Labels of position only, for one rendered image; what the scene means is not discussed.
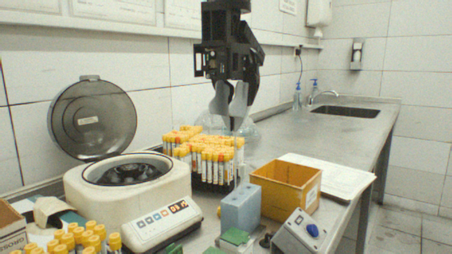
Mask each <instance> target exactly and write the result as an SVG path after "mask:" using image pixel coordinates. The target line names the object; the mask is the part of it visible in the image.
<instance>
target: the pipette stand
mask: <svg viewBox="0 0 452 254"><path fill-rule="evenodd" d="M240 191H241V185H240V186H239V187H238V188H237V189H236V192H235V190H234V191H233V192H231V193H230V194H228V195H227V197H226V198H224V199H223V200H221V235H219V236H218V237H217V238H216V239H215V244H217V245H219V237H221V236H222V235H223V234H224V233H225V232H226V231H227V230H228V229H229V228H231V227H234V228H237V229H239V230H243V231H246V232H248V233H249V234H250V239H252V240H254V244H255V242H256V241H257V240H258V239H259V238H260V236H262V235H263V233H264V231H265V230H266V226H264V225H262V224H260V204H261V187H260V186H258V185H256V184H252V183H247V182H245V183H243V194H241V193H240Z"/></svg>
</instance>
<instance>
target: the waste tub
mask: <svg viewBox="0 0 452 254"><path fill-rule="evenodd" d="M322 171H323V169H319V168H316V167H310V166H307V165H300V164H297V163H291V162H290V161H284V160H281V159H273V160H271V161H269V162H267V163H266V164H265V165H263V166H261V167H259V168H257V169H256V170H254V171H252V172H250V173H248V175H249V176H250V183H252V184H256V185H258V186H260V187H261V204H260V216H263V217H265V218H268V219H271V220H274V221H277V222H279V223H280V224H284V223H285V222H286V221H287V219H288V218H289V217H290V216H291V214H293V212H294V211H295V210H296V209H297V208H300V209H302V210H304V211H305V213H306V214H308V215H309V216H311V215H313V213H314V212H315V211H316V210H317V208H318V207H319V200H320V191H321V182H322Z"/></svg>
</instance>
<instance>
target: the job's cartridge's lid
mask: <svg viewBox="0 0 452 254"><path fill-rule="evenodd" d="M165 254H184V253H183V247H182V244H179V245H178V246H176V247H175V245H174V243H172V244H171V245H170V246H168V247H166V248H165Z"/></svg>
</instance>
